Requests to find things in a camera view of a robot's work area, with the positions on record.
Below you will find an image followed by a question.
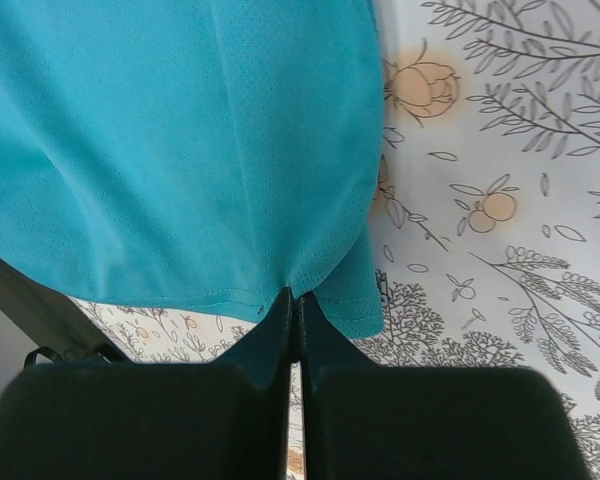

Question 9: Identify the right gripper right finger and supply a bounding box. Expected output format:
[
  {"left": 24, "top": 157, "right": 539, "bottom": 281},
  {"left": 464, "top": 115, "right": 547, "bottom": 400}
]
[{"left": 299, "top": 295, "right": 589, "bottom": 480}]

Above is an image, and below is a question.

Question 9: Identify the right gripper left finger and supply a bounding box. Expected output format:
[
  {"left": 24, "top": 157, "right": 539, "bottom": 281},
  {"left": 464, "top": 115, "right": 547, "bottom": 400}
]
[{"left": 0, "top": 289, "right": 294, "bottom": 479}]

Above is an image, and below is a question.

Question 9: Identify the teal t shirt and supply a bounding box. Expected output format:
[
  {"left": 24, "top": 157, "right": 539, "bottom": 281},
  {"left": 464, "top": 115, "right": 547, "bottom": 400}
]
[{"left": 0, "top": 1, "right": 383, "bottom": 338}]

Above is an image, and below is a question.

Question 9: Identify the floral table mat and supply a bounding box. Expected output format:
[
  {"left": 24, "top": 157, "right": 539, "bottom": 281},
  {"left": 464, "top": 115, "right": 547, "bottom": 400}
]
[{"left": 76, "top": 1, "right": 600, "bottom": 479}]

